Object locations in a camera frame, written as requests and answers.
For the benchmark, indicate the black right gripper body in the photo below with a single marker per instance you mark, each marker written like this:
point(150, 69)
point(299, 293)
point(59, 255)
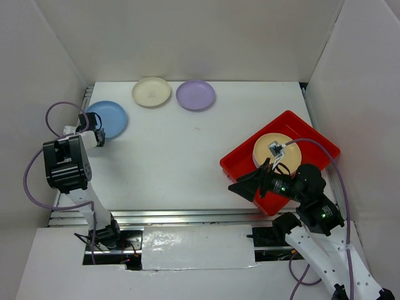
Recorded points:
point(277, 182)

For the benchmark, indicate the blue plate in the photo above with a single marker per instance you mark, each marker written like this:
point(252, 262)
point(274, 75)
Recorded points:
point(113, 118)

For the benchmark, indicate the orange plate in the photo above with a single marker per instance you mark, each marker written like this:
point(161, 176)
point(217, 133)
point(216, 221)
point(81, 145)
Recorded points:
point(292, 153)

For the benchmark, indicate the purple plate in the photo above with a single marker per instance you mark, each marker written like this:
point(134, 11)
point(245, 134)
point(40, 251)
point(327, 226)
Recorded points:
point(196, 95)

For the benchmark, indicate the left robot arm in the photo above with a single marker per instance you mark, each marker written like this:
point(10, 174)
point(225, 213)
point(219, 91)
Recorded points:
point(68, 170)

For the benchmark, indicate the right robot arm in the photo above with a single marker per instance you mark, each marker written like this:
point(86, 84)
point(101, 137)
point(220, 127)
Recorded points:
point(317, 231)

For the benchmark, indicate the red plastic bin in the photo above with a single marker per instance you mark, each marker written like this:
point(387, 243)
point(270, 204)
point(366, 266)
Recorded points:
point(240, 160)

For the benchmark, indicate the cream plate at back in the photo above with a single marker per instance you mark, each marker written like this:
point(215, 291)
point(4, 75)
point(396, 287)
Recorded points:
point(151, 92)

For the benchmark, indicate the white tape patch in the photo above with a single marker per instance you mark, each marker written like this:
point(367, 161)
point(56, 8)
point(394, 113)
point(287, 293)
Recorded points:
point(176, 248)

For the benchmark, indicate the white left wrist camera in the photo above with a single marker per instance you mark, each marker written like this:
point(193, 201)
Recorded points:
point(69, 130)

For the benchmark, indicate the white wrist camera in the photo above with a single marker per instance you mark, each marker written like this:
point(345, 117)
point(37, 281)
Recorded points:
point(277, 150)
point(69, 130)

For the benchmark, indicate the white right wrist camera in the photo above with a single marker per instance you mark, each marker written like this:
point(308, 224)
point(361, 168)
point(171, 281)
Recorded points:
point(277, 150)

